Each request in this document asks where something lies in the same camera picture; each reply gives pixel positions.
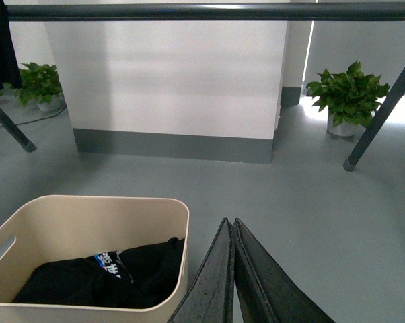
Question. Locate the black printed t-shirt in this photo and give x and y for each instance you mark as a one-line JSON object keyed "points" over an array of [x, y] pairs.
{"points": [[136, 278]]}

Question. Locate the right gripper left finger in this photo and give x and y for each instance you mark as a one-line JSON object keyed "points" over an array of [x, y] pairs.
{"points": [[210, 297]]}

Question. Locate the black hanging garment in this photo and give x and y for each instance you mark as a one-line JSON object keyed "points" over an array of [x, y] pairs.
{"points": [[9, 70]]}

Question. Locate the right potted green plant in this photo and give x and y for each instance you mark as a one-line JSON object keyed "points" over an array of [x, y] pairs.
{"points": [[351, 98]]}

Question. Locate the potted green plant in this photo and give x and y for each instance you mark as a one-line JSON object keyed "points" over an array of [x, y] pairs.
{"points": [[40, 87], [351, 98]]}

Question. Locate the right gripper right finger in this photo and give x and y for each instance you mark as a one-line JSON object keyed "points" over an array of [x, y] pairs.
{"points": [[266, 293]]}

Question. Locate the dark grey clothes rack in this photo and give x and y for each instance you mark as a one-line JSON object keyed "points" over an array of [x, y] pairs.
{"points": [[179, 80]]}

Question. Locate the left potted green plant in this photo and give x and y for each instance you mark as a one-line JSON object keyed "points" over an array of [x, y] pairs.
{"points": [[40, 87]]}

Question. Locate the beige plastic laundry hamper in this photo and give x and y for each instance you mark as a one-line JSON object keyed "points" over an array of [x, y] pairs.
{"points": [[59, 227]]}

